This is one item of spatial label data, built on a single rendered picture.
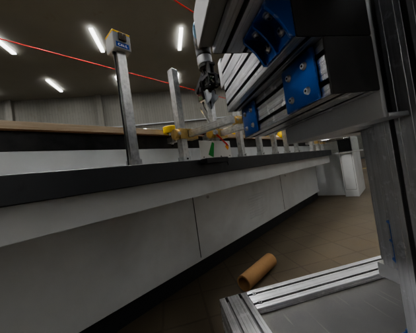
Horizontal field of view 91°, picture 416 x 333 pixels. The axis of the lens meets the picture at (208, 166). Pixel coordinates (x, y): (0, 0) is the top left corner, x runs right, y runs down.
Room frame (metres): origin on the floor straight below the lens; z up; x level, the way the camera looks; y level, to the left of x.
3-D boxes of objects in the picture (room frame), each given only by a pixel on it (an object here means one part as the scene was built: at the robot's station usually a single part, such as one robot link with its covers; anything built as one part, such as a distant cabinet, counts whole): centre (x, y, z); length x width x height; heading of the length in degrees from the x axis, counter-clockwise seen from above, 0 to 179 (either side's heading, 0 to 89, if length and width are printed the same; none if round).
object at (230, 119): (0.97, 0.03, 0.83); 0.43 x 0.03 x 0.04; 47
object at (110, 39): (0.80, 0.29, 1.18); 0.07 x 0.07 x 0.08; 47
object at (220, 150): (1.13, -0.06, 0.75); 0.26 x 0.01 x 0.10; 137
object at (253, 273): (1.17, -0.20, 0.04); 0.30 x 0.08 x 0.08; 137
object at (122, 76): (0.80, 0.29, 0.93); 0.05 x 0.04 x 0.45; 137
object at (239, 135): (1.35, -0.24, 0.91); 0.03 x 0.03 x 0.48; 47
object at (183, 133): (1.00, 0.09, 0.83); 0.13 x 0.06 x 0.05; 137
